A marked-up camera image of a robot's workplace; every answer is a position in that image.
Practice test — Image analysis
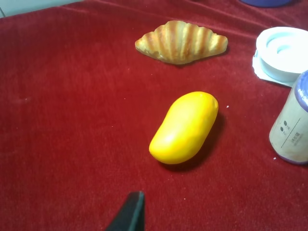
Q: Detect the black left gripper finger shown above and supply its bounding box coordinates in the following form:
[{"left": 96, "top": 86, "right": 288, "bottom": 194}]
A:
[{"left": 105, "top": 191, "right": 145, "bottom": 231}]

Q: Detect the purple-capped cylindrical roll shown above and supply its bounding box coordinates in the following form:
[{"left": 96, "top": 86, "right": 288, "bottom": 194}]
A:
[{"left": 269, "top": 71, "right": 308, "bottom": 164}]

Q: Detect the white round lidded container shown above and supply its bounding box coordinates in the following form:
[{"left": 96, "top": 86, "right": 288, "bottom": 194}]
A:
[{"left": 252, "top": 26, "right": 308, "bottom": 87}]

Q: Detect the yellow mango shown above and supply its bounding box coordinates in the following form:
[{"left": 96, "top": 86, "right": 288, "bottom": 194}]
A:
[{"left": 149, "top": 91, "right": 218, "bottom": 165}]

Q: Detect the red velvet tablecloth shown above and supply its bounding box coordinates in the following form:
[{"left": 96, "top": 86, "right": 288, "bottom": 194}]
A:
[{"left": 0, "top": 0, "right": 308, "bottom": 231}]

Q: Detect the croissant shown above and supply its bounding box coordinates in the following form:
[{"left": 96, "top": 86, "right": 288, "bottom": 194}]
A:
[{"left": 135, "top": 20, "right": 228, "bottom": 65}]

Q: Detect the purple saucepan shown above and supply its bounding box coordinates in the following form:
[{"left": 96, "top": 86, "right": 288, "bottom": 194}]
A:
[{"left": 240, "top": 0, "right": 292, "bottom": 8}]

